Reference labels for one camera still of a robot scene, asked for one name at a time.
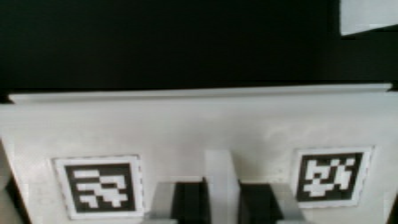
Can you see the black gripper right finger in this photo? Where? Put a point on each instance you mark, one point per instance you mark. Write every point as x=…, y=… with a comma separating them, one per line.
x=266, y=205

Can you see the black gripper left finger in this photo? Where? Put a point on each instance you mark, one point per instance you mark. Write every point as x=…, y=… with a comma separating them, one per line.
x=181, y=202

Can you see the white cabinet body box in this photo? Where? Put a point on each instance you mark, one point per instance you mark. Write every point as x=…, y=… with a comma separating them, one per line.
x=229, y=103

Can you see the white cabinet door panel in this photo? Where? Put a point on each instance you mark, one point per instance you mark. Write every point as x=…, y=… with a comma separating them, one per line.
x=92, y=152
x=325, y=150

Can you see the white U-shaped fence frame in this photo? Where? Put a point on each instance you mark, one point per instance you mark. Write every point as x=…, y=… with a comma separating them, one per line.
x=366, y=15

